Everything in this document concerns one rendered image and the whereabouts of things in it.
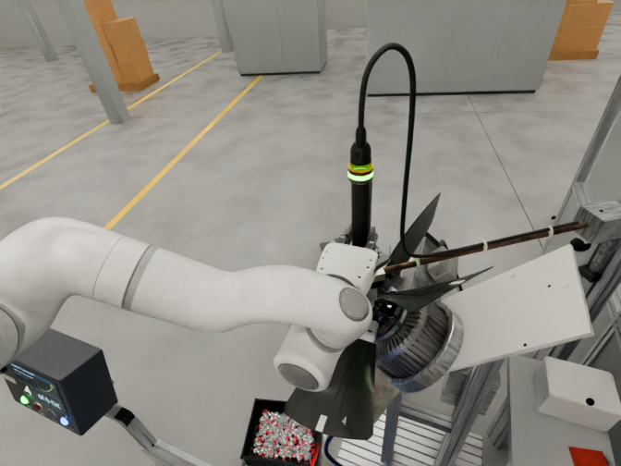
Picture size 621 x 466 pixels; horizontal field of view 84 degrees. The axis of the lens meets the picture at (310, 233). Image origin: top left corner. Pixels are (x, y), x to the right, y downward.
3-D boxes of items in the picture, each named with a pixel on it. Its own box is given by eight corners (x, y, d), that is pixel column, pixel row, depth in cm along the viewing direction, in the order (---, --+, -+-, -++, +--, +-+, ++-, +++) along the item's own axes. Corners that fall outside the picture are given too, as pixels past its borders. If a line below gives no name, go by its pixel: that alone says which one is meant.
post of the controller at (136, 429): (157, 440, 103) (130, 410, 91) (150, 451, 101) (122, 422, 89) (150, 436, 104) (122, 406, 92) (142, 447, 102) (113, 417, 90)
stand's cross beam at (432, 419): (451, 423, 130) (453, 418, 127) (450, 434, 127) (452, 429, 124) (400, 405, 136) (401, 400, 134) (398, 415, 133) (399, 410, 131)
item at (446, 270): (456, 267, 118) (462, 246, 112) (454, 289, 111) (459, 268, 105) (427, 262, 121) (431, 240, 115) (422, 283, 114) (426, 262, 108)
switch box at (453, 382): (485, 392, 130) (500, 360, 116) (484, 416, 123) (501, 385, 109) (443, 379, 135) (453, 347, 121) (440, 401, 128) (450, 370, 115)
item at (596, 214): (602, 222, 91) (617, 194, 86) (627, 239, 86) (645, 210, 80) (567, 229, 90) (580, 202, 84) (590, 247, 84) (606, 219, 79)
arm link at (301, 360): (322, 276, 53) (298, 302, 60) (286, 349, 44) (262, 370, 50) (367, 306, 53) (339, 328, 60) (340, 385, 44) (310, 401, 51)
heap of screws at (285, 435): (318, 416, 108) (317, 410, 106) (312, 468, 98) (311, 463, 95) (260, 410, 111) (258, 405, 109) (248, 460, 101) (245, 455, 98)
